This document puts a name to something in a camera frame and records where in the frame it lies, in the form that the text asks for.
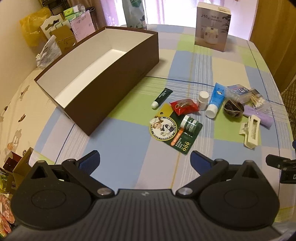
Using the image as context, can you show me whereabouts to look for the brown curtain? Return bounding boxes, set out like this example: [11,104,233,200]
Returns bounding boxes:
[77,0,109,29]

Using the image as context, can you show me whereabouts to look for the green balm blister card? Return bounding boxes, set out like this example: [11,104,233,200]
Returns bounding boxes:
[149,103,203,156]

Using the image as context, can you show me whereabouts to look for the clear plastic box blue label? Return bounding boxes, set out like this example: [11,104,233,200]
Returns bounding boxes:
[225,85,252,102]

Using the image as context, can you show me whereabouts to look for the small tan cardboard box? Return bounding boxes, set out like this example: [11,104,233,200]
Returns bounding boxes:
[13,147,35,195]

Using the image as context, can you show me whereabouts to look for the white humidifier carton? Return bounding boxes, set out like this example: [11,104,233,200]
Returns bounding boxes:
[194,2,232,52]

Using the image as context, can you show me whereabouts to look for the green tissue packs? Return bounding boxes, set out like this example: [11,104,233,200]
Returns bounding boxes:
[63,6,81,20]

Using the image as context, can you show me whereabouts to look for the yellow plastic bag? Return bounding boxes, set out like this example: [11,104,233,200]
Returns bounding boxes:
[19,7,57,47]

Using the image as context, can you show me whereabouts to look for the grey green standing pouch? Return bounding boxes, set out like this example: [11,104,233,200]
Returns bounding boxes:
[122,0,148,29]

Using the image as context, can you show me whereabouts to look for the black metal rack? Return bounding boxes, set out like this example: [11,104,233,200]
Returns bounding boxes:
[45,0,67,14]

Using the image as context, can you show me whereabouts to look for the small white pill bottle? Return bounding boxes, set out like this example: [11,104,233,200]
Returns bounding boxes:
[198,91,209,111]

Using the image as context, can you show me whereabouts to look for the clear printed plastic bag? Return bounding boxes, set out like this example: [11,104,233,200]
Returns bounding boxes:
[36,35,63,69]

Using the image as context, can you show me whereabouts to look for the pink curtain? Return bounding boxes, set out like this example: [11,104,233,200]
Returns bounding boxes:
[102,0,201,27]

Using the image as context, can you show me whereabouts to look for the cream bear print blanket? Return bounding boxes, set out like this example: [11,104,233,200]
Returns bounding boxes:
[0,67,65,167]

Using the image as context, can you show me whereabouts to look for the white carved chair back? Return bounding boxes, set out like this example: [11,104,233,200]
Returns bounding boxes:
[40,13,64,37]

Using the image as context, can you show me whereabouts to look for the red candy packet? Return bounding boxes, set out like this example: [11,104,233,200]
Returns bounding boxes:
[169,98,200,115]

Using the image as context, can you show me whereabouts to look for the wicker chair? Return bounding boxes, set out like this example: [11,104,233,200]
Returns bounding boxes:
[280,80,296,139]

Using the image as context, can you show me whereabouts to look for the purple cream tube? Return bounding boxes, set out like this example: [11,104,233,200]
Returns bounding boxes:
[244,105,274,128]

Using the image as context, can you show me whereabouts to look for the dark green lip gel tube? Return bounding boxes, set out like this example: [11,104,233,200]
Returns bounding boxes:
[151,89,173,109]

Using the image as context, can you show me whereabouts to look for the colourful snack packets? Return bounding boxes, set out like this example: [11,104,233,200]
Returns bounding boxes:
[0,169,18,234]

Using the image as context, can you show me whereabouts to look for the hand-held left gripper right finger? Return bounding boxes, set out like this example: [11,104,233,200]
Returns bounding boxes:
[176,150,260,198]

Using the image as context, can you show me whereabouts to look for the clear bag of cotton swabs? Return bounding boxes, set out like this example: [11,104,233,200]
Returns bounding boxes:
[240,88,271,112]

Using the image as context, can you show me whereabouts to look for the blue and white cream tube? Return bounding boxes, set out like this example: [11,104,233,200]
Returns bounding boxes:
[206,82,226,118]

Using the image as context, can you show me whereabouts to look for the pink paper bag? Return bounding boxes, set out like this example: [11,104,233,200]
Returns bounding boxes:
[70,10,96,42]

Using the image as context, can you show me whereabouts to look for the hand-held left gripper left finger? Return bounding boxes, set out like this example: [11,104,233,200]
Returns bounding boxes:
[31,150,114,198]

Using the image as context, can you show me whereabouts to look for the cream hair claw clip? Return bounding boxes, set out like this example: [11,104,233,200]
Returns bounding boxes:
[239,115,262,149]

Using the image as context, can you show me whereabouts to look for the brown cardboard box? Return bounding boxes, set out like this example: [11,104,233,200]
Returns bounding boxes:
[34,26,159,136]

